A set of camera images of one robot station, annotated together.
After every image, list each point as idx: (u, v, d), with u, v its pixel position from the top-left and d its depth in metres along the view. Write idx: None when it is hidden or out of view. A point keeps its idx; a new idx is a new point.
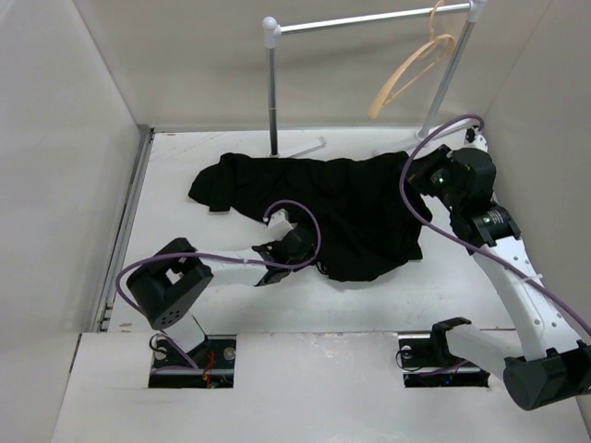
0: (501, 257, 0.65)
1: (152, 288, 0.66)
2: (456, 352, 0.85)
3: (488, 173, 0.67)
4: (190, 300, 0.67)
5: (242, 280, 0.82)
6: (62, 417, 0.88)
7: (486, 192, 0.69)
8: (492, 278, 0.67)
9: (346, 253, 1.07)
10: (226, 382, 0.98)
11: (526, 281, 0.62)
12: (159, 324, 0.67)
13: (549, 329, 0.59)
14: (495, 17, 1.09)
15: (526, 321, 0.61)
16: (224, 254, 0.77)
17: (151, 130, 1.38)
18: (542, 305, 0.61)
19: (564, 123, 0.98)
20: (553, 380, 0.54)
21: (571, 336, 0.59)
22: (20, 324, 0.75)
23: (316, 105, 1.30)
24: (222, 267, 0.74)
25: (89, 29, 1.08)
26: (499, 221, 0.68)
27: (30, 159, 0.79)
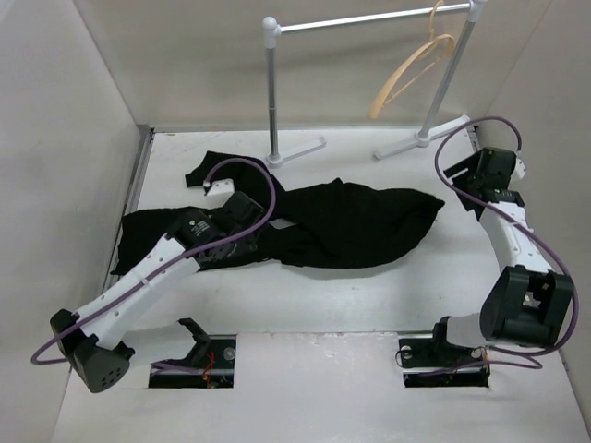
0: (501, 209, 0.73)
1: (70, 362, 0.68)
2: (453, 341, 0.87)
3: (508, 159, 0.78)
4: (109, 362, 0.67)
5: (185, 276, 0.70)
6: (62, 417, 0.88)
7: (504, 178, 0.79)
8: (491, 229, 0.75)
9: (318, 252, 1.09)
10: (226, 382, 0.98)
11: (513, 222, 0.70)
12: (102, 387, 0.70)
13: (525, 256, 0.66)
14: (496, 17, 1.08)
15: (507, 251, 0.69)
16: (121, 287, 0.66)
17: (151, 130, 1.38)
18: (524, 242, 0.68)
19: (564, 123, 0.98)
20: (515, 287, 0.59)
21: (545, 266, 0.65)
22: (20, 324, 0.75)
23: (316, 105, 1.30)
24: (118, 312, 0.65)
25: (89, 29, 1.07)
26: (507, 195, 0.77)
27: (29, 160, 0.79)
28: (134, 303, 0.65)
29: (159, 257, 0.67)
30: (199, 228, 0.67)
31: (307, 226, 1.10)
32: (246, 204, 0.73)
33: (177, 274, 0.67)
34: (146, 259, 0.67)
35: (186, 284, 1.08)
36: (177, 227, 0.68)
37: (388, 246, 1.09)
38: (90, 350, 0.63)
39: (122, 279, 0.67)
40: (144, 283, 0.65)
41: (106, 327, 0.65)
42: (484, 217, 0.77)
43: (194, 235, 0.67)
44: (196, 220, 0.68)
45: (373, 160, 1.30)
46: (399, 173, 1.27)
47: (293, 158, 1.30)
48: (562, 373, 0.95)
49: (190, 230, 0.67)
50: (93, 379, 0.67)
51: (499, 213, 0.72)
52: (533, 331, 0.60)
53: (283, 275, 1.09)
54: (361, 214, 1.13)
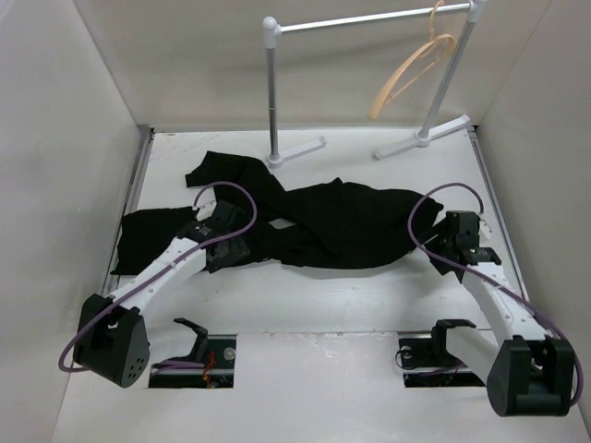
0: (482, 270, 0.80)
1: (96, 357, 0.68)
2: (452, 350, 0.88)
3: (472, 219, 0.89)
4: (141, 343, 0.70)
5: (193, 268, 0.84)
6: (62, 417, 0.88)
7: (474, 237, 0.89)
8: (478, 292, 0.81)
9: (318, 252, 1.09)
10: (226, 382, 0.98)
11: (499, 287, 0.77)
12: (127, 381, 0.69)
13: (517, 322, 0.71)
14: (496, 17, 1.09)
15: (500, 318, 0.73)
16: (150, 270, 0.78)
17: (151, 130, 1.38)
18: (513, 306, 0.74)
19: (565, 124, 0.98)
20: (520, 361, 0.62)
21: (539, 332, 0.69)
22: (20, 324, 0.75)
23: (316, 105, 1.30)
24: (153, 290, 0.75)
25: (89, 29, 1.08)
26: (483, 253, 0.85)
27: (30, 159, 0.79)
28: (163, 282, 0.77)
29: (177, 250, 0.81)
30: (203, 232, 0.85)
31: (306, 226, 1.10)
32: (231, 209, 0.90)
33: (193, 264, 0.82)
34: (166, 253, 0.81)
35: (186, 284, 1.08)
36: (186, 231, 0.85)
37: (391, 246, 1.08)
38: (136, 316, 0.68)
39: (148, 268, 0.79)
40: (172, 266, 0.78)
41: (143, 300, 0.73)
42: (467, 280, 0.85)
43: (201, 236, 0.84)
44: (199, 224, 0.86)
45: (373, 160, 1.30)
46: (399, 174, 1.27)
47: (293, 158, 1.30)
48: None
49: (196, 233, 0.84)
50: (127, 361, 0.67)
51: (481, 276, 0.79)
52: (547, 402, 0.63)
53: (284, 275, 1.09)
54: (362, 217, 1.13)
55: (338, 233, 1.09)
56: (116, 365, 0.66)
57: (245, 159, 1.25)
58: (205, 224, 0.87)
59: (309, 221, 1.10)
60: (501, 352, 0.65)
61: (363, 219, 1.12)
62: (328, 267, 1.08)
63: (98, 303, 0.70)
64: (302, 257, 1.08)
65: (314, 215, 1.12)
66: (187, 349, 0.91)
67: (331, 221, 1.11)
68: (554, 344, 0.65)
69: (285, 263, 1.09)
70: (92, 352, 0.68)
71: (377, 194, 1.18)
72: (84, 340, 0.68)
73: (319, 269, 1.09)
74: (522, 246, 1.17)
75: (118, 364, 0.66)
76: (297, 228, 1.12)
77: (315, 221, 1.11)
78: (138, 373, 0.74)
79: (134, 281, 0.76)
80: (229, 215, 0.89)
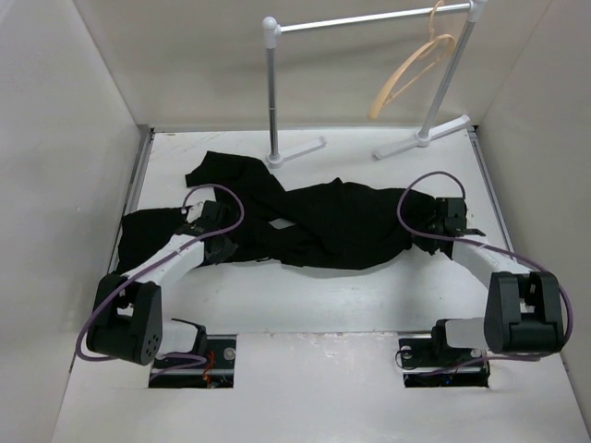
0: (469, 238, 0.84)
1: (114, 336, 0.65)
2: (454, 343, 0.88)
3: (459, 201, 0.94)
4: (157, 318, 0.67)
5: (193, 259, 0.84)
6: (63, 417, 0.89)
7: (462, 221, 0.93)
8: (468, 258, 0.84)
9: (317, 252, 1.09)
10: (226, 382, 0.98)
11: (483, 245, 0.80)
12: (146, 360, 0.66)
13: (504, 265, 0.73)
14: (496, 17, 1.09)
15: (488, 266, 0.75)
16: (156, 257, 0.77)
17: (151, 130, 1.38)
18: (500, 257, 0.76)
19: (565, 123, 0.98)
20: (506, 288, 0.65)
21: (524, 269, 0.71)
22: (20, 324, 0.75)
23: (316, 105, 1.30)
24: (163, 269, 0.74)
25: (89, 29, 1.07)
26: (469, 232, 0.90)
27: (29, 159, 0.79)
28: (173, 266, 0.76)
29: (179, 240, 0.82)
30: (199, 229, 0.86)
31: (306, 226, 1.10)
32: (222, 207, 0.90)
33: (195, 253, 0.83)
34: (169, 243, 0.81)
35: (186, 283, 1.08)
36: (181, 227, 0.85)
37: (390, 246, 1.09)
38: (152, 287, 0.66)
39: (153, 256, 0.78)
40: (177, 251, 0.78)
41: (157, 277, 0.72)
42: (462, 257, 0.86)
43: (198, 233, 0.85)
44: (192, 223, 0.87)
45: (373, 160, 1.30)
46: (399, 173, 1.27)
47: (293, 158, 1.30)
48: (562, 373, 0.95)
49: (191, 229, 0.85)
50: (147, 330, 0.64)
51: (467, 242, 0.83)
52: (538, 331, 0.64)
53: (284, 275, 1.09)
54: (362, 217, 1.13)
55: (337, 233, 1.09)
56: (137, 335, 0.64)
57: (245, 160, 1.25)
58: (199, 221, 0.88)
59: (309, 221, 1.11)
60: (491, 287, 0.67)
61: (362, 219, 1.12)
62: (328, 267, 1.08)
63: (111, 280, 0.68)
64: (302, 257, 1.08)
65: (314, 216, 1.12)
66: (189, 346, 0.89)
67: (331, 221, 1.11)
68: (538, 274, 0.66)
69: (285, 263, 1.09)
70: (109, 331, 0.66)
71: (377, 195, 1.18)
72: (100, 319, 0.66)
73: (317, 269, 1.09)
74: (522, 245, 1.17)
75: (138, 332, 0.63)
76: (296, 228, 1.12)
77: (314, 221, 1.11)
78: (154, 355, 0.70)
79: (143, 264, 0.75)
80: (220, 214, 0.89)
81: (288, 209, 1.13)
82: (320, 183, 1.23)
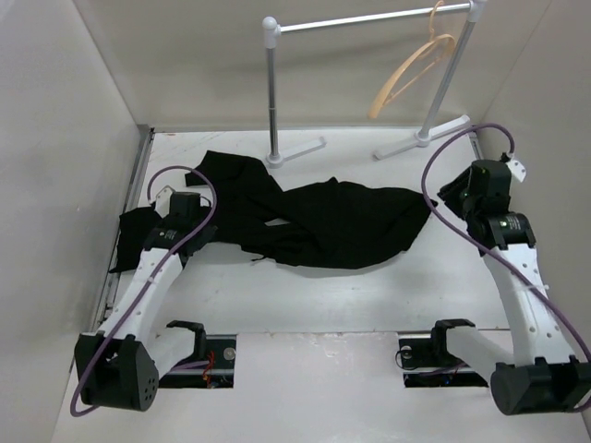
0: (511, 260, 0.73)
1: (106, 393, 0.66)
2: (453, 351, 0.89)
3: (502, 177, 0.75)
4: (148, 366, 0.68)
5: (171, 274, 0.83)
6: (63, 417, 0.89)
7: (504, 197, 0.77)
8: (500, 279, 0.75)
9: (311, 251, 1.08)
10: (226, 382, 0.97)
11: (529, 288, 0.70)
12: (147, 402, 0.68)
13: (542, 338, 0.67)
14: (496, 17, 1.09)
15: (523, 327, 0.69)
16: (131, 293, 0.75)
17: (151, 130, 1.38)
18: (541, 315, 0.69)
19: (565, 123, 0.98)
20: (537, 389, 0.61)
21: (565, 350, 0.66)
22: (20, 325, 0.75)
23: (316, 105, 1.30)
24: (140, 312, 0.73)
25: (89, 29, 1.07)
26: (515, 227, 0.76)
27: (29, 160, 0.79)
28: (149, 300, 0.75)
29: (150, 262, 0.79)
30: (170, 234, 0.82)
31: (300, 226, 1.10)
32: (187, 199, 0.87)
33: (169, 272, 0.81)
34: (139, 272, 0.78)
35: (186, 284, 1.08)
36: (151, 241, 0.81)
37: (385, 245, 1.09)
38: (133, 344, 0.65)
39: (128, 291, 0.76)
40: (151, 281, 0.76)
41: (135, 325, 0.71)
42: (489, 259, 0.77)
43: (170, 240, 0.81)
44: (162, 230, 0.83)
45: (373, 159, 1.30)
46: (399, 173, 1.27)
47: (293, 159, 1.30)
48: None
49: (162, 238, 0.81)
50: (138, 386, 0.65)
51: (509, 268, 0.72)
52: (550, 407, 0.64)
53: (284, 275, 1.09)
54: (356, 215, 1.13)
55: (332, 233, 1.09)
56: (131, 393, 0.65)
57: (245, 159, 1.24)
58: (168, 227, 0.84)
59: (302, 221, 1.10)
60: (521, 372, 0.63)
61: (361, 219, 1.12)
62: (323, 266, 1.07)
63: (88, 342, 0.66)
64: (297, 257, 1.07)
65: (307, 216, 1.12)
66: (188, 349, 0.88)
67: (328, 221, 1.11)
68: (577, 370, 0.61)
69: (281, 263, 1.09)
70: (101, 388, 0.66)
71: (375, 194, 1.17)
72: (90, 381, 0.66)
73: (312, 269, 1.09)
74: None
75: (132, 391, 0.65)
76: (291, 227, 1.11)
77: (307, 221, 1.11)
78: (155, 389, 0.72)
79: (118, 309, 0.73)
80: (187, 208, 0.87)
81: (284, 208, 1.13)
82: (318, 183, 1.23)
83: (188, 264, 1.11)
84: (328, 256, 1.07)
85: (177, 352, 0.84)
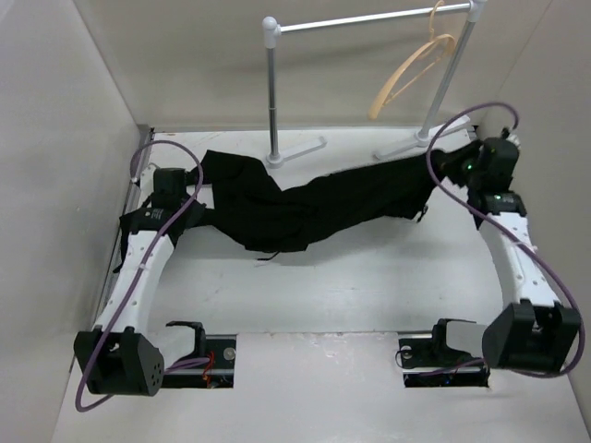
0: (503, 222, 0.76)
1: (114, 381, 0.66)
2: (452, 343, 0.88)
3: (510, 159, 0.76)
4: (150, 352, 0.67)
5: (162, 259, 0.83)
6: (63, 417, 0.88)
7: (507, 176, 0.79)
8: (492, 242, 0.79)
9: (312, 225, 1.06)
10: (226, 382, 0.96)
11: (518, 244, 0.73)
12: (155, 387, 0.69)
13: (529, 283, 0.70)
14: (496, 17, 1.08)
15: (511, 277, 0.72)
16: (125, 283, 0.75)
17: (151, 130, 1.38)
18: (529, 266, 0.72)
19: (565, 122, 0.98)
20: (520, 327, 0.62)
21: (549, 295, 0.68)
22: (20, 324, 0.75)
23: (317, 105, 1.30)
24: (136, 302, 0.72)
25: (89, 29, 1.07)
26: (508, 202, 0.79)
27: (29, 160, 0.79)
28: (142, 288, 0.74)
29: (140, 247, 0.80)
30: (155, 215, 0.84)
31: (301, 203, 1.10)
32: (173, 178, 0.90)
33: (160, 254, 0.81)
34: (129, 260, 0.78)
35: (186, 284, 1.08)
36: (138, 223, 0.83)
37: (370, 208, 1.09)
38: (136, 335, 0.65)
39: (120, 282, 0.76)
40: (142, 267, 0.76)
41: (132, 316, 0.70)
42: (485, 228, 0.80)
43: (157, 221, 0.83)
44: (148, 211, 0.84)
45: (373, 160, 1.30)
46: None
47: (294, 158, 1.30)
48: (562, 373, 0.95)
49: (149, 219, 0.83)
50: (145, 372, 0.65)
51: (500, 230, 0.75)
52: (537, 361, 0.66)
53: (285, 274, 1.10)
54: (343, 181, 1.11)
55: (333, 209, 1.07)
56: (138, 380, 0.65)
57: (245, 160, 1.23)
58: (154, 208, 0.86)
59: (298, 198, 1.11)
60: (504, 314, 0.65)
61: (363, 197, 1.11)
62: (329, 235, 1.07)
63: (86, 337, 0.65)
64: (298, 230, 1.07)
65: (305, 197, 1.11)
66: (190, 347, 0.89)
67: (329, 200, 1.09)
68: (562, 314, 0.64)
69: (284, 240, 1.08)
70: (107, 378, 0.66)
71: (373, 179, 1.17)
72: (95, 375, 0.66)
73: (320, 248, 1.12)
74: None
75: (138, 377, 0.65)
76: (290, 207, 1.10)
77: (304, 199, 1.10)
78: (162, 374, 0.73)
79: (112, 300, 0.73)
80: (173, 185, 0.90)
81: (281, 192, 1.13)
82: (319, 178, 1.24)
83: (188, 265, 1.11)
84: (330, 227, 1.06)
85: (179, 351, 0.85)
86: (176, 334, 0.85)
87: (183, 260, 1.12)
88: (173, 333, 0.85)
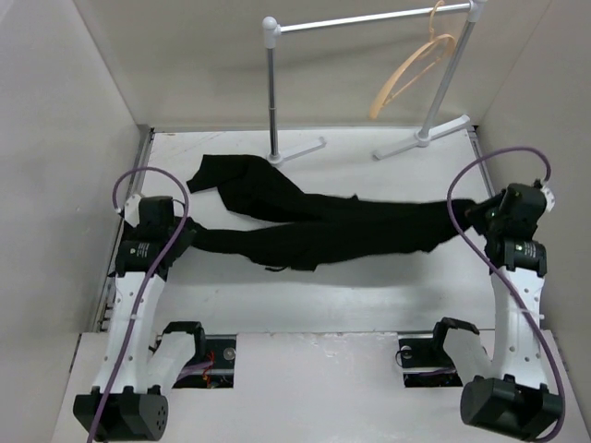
0: (512, 282, 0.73)
1: (119, 432, 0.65)
2: (448, 349, 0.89)
3: (534, 205, 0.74)
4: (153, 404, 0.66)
5: (155, 297, 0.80)
6: (62, 417, 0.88)
7: (530, 225, 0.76)
8: (499, 299, 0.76)
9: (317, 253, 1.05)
10: (226, 382, 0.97)
11: (523, 313, 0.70)
12: (160, 430, 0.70)
13: (521, 359, 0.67)
14: (496, 17, 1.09)
15: (503, 344, 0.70)
16: (118, 337, 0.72)
17: (151, 130, 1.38)
18: (526, 338, 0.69)
19: (565, 123, 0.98)
20: (495, 405, 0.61)
21: (537, 377, 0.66)
22: (19, 325, 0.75)
23: (317, 104, 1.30)
24: (132, 356, 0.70)
25: (89, 29, 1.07)
26: (531, 256, 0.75)
27: (29, 160, 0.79)
28: (137, 341, 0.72)
29: (128, 293, 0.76)
30: (141, 251, 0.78)
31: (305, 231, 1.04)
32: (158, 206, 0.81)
33: (150, 296, 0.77)
34: (119, 309, 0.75)
35: (187, 284, 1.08)
36: (125, 263, 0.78)
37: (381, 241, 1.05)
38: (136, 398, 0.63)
39: (113, 336, 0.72)
40: (136, 317, 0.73)
41: (129, 372, 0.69)
42: (495, 282, 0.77)
43: (143, 258, 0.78)
44: (133, 246, 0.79)
45: (373, 160, 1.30)
46: (399, 173, 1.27)
47: (293, 158, 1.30)
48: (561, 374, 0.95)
49: (135, 257, 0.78)
50: (149, 426, 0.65)
51: (510, 291, 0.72)
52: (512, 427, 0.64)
53: (285, 275, 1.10)
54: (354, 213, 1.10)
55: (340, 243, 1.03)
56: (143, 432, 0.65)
57: (247, 159, 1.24)
58: (138, 241, 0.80)
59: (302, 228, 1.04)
60: (486, 383, 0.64)
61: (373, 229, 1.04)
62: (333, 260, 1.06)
63: (87, 401, 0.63)
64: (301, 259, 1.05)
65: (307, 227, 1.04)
66: (189, 353, 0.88)
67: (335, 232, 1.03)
68: (544, 399, 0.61)
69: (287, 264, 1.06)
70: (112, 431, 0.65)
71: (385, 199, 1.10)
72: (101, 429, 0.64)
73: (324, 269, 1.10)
74: None
75: (144, 431, 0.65)
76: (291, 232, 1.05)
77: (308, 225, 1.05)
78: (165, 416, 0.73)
79: (105, 356, 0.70)
80: (158, 212, 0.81)
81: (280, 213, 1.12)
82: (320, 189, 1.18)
83: (188, 265, 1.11)
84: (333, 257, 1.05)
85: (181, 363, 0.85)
86: (177, 347, 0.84)
87: (182, 261, 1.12)
88: (169, 347, 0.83)
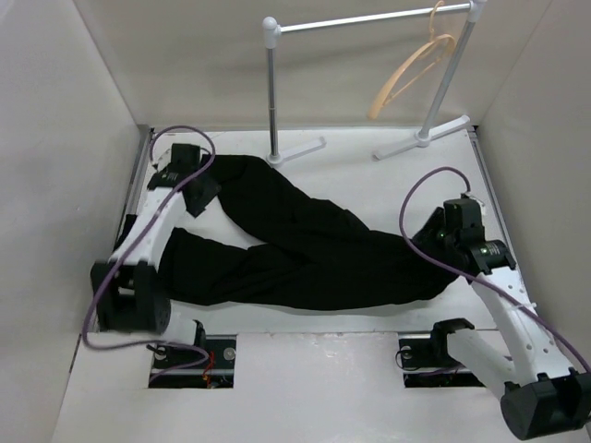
0: (498, 284, 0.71)
1: (124, 316, 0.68)
2: (454, 353, 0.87)
3: (474, 209, 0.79)
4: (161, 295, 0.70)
5: (177, 212, 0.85)
6: (63, 417, 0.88)
7: (478, 230, 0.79)
8: (489, 304, 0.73)
9: (310, 295, 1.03)
10: (226, 382, 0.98)
11: (519, 306, 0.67)
12: (160, 329, 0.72)
13: (541, 353, 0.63)
14: (496, 17, 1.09)
15: (520, 348, 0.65)
16: (140, 226, 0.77)
17: (151, 130, 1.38)
18: (534, 331, 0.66)
19: (565, 121, 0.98)
20: (544, 406, 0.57)
21: (563, 363, 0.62)
22: (19, 325, 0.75)
23: (317, 105, 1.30)
24: (150, 240, 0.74)
25: (89, 29, 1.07)
26: (495, 253, 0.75)
27: (28, 160, 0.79)
28: (156, 232, 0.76)
29: (156, 198, 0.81)
30: (172, 177, 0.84)
31: (301, 269, 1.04)
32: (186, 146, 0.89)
33: (175, 208, 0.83)
34: (146, 208, 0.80)
35: None
36: (156, 182, 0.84)
37: (379, 292, 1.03)
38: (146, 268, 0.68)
39: (137, 223, 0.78)
40: (158, 214, 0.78)
41: (147, 251, 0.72)
42: (478, 288, 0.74)
43: (174, 182, 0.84)
44: (163, 173, 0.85)
45: (373, 160, 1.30)
46: (399, 174, 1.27)
47: (294, 159, 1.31)
48: None
49: (166, 180, 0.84)
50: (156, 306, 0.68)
51: (497, 293, 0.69)
52: (562, 422, 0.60)
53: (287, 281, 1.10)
54: (345, 245, 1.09)
55: (336, 294, 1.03)
56: (148, 314, 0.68)
57: (246, 159, 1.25)
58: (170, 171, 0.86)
59: (304, 276, 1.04)
60: (524, 389, 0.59)
61: (367, 279, 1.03)
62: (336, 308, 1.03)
63: (102, 265, 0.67)
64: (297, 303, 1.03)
65: (307, 274, 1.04)
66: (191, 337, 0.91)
67: (335, 281, 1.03)
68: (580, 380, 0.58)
69: (287, 304, 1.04)
70: (117, 311, 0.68)
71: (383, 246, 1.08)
72: (106, 305, 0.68)
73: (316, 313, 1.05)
74: (521, 246, 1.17)
75: (149, 312, 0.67)
76: (290, 279, 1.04)
77: (308, 267, 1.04)
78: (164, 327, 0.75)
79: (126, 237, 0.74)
80: (187, 153, 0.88)
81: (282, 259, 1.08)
82: (321, 221, 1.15)
83: None
84: (329, 301, 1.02)
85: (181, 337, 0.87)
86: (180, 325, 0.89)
87: None
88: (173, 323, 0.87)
